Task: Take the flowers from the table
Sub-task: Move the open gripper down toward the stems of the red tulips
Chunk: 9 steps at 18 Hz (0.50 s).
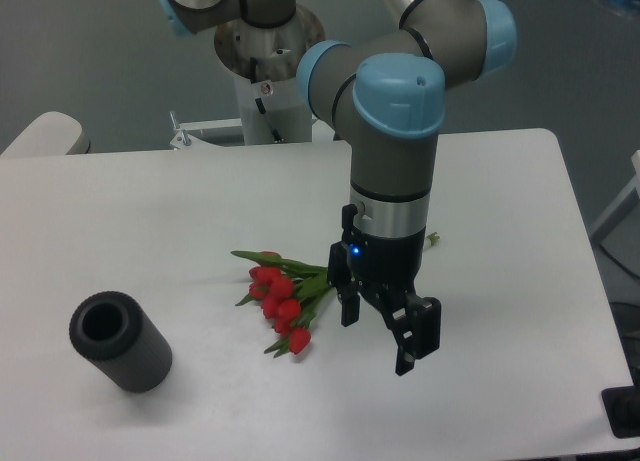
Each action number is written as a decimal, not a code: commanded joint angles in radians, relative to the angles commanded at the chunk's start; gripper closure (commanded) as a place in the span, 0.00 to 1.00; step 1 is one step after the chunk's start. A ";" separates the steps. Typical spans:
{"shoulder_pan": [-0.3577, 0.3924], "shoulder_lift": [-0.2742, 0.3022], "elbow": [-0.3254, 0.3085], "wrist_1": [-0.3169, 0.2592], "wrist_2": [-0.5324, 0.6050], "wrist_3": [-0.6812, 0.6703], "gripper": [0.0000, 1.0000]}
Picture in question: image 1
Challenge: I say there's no white metal bracket with bolt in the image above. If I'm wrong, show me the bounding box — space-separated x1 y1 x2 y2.
169 111 244 150

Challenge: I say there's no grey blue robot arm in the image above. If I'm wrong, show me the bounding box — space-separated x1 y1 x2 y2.
159 0 517 375

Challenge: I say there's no white chair armrest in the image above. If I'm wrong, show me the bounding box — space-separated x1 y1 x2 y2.
1 111 91 159

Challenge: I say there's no black cable on pedestal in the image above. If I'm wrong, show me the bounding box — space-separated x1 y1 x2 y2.
248 55 286 144

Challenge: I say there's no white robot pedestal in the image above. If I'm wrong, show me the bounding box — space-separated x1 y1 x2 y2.
213 8 326 145

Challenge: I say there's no dark grey ribbed vase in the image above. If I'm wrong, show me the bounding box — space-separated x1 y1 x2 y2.
68 291 173 393

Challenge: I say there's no red tulip bouquet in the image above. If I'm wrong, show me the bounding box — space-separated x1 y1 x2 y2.
232 250 334 358

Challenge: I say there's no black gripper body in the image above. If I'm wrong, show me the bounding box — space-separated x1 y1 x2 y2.
327 204 425 313

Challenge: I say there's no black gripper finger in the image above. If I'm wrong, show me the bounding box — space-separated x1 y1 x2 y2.
337 281 360 327
381 291 442 376

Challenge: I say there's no white furniture frame right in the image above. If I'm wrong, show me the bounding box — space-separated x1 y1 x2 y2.
588 151 639 246

